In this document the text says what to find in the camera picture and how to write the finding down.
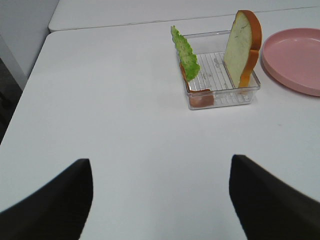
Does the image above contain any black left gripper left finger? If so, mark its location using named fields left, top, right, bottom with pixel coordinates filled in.
left=0, top=158, right=94, bottom=240

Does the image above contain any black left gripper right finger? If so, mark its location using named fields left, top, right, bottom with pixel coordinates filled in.
left=229, top=155, right=320, bottom=240

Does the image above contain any bacon strip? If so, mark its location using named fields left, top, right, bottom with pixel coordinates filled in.
left=179, top=62, right=215, bottom=109

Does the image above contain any bread slice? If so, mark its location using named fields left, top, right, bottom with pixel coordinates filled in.
left=223, top=10, right=262, bottom=88

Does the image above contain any green lettuce leaf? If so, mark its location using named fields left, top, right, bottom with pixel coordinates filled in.
left=170, top=25, right=201, bottom=82

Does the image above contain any clear plastic left tray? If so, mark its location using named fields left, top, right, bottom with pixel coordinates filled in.
left=184, top=30, right=261, bottom=110

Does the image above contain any pink round plate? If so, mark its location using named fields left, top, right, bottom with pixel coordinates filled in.
left=261, top=28, right=320, bottom=97

